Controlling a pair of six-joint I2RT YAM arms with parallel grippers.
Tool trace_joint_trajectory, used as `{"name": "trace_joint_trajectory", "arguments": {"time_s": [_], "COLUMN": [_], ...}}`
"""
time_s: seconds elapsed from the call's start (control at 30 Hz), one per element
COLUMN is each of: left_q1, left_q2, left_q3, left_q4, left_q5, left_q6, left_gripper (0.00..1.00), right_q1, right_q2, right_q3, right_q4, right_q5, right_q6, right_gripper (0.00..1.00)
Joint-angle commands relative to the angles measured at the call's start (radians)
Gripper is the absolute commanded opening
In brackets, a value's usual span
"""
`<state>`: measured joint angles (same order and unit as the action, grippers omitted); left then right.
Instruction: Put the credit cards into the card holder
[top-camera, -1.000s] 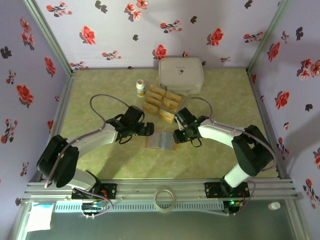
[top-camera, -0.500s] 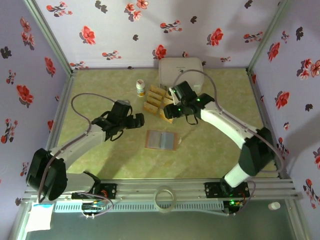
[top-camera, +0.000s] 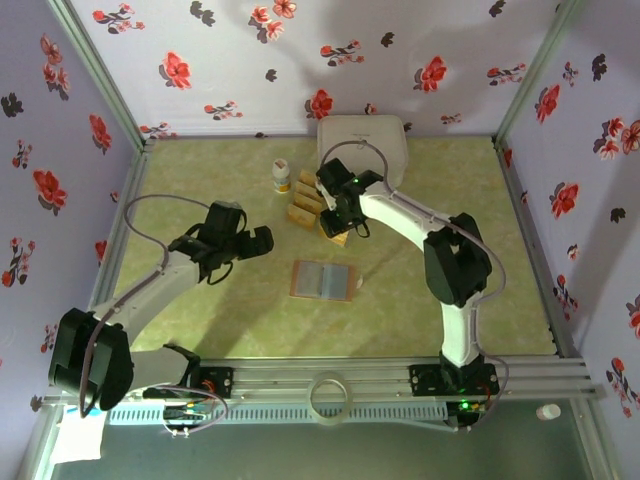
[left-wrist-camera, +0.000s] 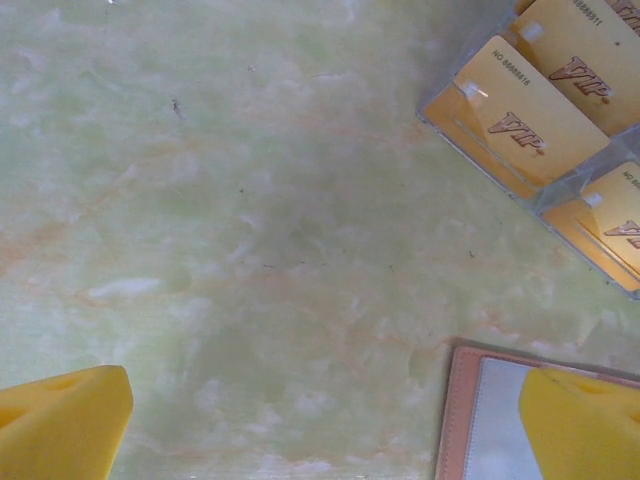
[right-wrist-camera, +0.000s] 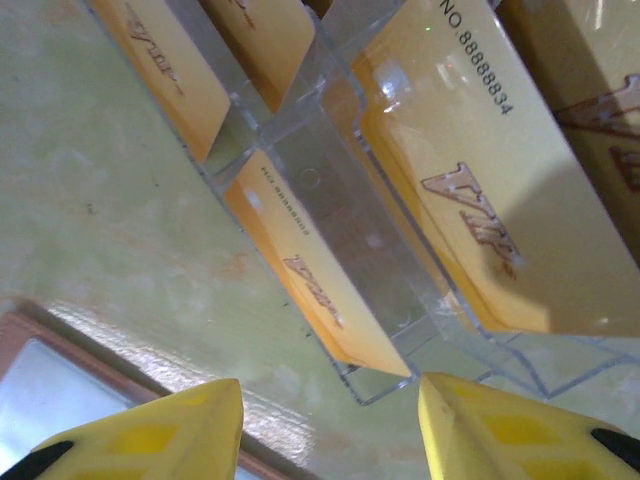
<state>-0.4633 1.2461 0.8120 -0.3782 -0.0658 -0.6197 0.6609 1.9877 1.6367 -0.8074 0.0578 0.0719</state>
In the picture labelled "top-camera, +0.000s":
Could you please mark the pink leather card holder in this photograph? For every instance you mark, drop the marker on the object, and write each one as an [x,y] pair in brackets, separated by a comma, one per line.
[322,281]

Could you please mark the aluminium frame post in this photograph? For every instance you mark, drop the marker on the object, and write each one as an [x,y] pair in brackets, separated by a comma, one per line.
[535,75]
[100,75]

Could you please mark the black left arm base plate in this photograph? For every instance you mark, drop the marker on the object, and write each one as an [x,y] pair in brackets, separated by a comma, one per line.
[220,382]

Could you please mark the white paper label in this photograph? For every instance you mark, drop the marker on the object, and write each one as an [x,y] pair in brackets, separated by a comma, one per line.
[80,440]

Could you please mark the white plastic storage case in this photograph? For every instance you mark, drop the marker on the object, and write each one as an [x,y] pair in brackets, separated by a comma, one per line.
[385,140]

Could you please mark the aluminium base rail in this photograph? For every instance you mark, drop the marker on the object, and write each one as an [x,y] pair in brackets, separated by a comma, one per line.
[280,380]

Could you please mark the aluminium side rail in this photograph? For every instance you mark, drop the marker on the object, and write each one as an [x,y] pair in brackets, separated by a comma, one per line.
[529,225]
[129,200]

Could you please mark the clear tape roll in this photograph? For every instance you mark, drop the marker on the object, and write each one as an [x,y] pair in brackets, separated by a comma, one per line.
[331,376]

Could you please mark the white pill bottle yellow label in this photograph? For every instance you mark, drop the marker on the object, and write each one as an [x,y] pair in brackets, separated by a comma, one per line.
[281,177]

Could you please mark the gold credit card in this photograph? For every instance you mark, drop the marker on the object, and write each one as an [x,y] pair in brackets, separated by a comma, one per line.
[340,241]
[307,178]
[301,216]
[306,191]
[305,202]

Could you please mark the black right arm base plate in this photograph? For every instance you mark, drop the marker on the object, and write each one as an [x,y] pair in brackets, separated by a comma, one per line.
[425,380]

